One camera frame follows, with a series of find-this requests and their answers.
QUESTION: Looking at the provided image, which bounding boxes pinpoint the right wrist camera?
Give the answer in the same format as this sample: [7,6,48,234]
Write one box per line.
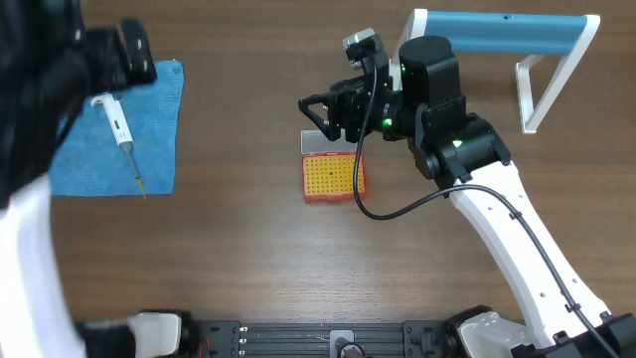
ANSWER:
[342,27,378,70]

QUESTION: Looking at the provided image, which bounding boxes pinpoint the mounting rail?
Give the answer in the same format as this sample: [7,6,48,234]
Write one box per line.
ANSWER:
[191,319,458,358]

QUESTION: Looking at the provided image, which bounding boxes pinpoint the blue cloth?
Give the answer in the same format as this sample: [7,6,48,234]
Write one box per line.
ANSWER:
[48,59,186,198]

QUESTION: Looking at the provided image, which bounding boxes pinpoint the red and yellow tip box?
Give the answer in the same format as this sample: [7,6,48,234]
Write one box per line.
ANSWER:
[299,127,368,205]

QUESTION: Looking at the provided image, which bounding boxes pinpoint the white pipette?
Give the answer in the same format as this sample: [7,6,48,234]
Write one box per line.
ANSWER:
[89,91,148,201]

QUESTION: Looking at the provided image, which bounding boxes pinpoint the white and blue stand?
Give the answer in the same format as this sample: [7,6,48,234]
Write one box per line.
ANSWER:
[388,8,601,135]

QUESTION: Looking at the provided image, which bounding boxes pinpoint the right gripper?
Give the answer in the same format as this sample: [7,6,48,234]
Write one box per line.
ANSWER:
[297,74,388,145]

